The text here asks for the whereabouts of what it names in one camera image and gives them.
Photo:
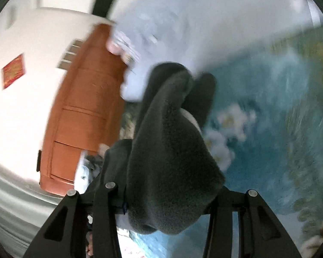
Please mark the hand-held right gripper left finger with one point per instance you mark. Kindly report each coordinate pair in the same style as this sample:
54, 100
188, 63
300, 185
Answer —
101, 220

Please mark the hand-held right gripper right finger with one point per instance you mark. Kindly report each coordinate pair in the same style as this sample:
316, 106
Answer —
261, 225

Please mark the dark grey fleece jacket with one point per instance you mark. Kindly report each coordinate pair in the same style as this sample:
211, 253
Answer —
167, 153

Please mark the brown wooden headboard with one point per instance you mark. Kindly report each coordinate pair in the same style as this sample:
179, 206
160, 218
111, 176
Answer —
83, 99

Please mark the light blue floral quilt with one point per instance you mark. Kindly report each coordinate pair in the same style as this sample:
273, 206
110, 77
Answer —
204, 18

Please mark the white wall vent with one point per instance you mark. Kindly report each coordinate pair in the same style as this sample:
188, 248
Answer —
69, 55

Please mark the red wall poster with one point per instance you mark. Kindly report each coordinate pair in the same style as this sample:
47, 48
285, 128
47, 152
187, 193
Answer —
14, 71

